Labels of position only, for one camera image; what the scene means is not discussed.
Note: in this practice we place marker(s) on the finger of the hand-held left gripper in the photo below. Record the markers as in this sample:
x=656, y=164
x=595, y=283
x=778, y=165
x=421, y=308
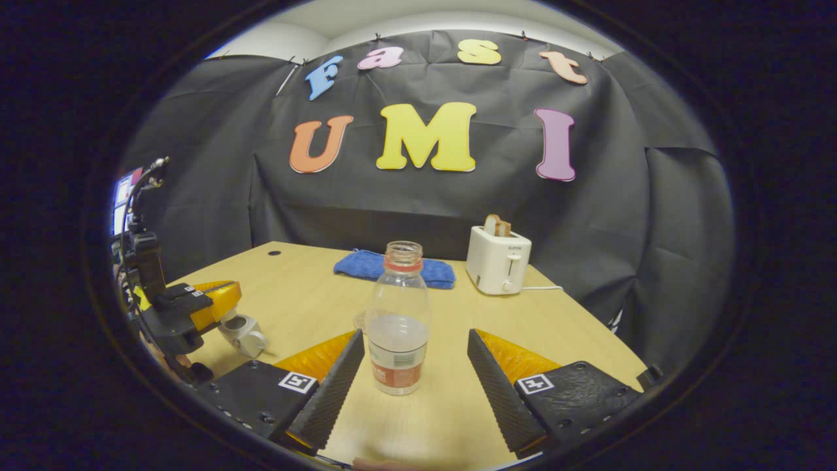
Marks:
x=219, y=301
x=176, y=320

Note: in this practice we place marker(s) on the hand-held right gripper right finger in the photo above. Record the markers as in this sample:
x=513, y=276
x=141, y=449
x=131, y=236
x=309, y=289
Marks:
x=500, y=399

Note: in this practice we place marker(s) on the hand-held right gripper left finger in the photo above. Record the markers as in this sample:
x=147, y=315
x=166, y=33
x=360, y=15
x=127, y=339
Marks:
x=327, y=399

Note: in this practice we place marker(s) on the white porcelain teacup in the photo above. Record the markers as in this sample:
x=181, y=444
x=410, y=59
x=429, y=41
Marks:
x=245, y=337

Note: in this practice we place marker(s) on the round wooden coaster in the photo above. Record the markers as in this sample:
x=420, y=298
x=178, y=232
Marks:
x=359, y=322

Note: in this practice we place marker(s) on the clear plastic water bottle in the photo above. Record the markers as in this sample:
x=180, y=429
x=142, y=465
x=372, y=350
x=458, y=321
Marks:
x=399, y=353

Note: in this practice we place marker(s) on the computer monitor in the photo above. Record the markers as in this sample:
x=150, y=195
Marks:
x=121, y=196

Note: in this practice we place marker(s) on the white toaster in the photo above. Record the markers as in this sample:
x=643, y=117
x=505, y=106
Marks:
x=497, y=265

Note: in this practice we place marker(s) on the blue towel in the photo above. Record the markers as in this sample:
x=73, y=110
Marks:
x=439, y=273

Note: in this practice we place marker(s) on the brown toast slice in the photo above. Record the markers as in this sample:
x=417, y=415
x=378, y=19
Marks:
x=503, y=228

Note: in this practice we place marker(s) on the light bread slice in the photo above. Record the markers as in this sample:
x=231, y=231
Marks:
x=490, y=226

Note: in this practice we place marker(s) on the black backdrop cloth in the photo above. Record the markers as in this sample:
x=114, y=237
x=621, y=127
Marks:
x=458, y=209

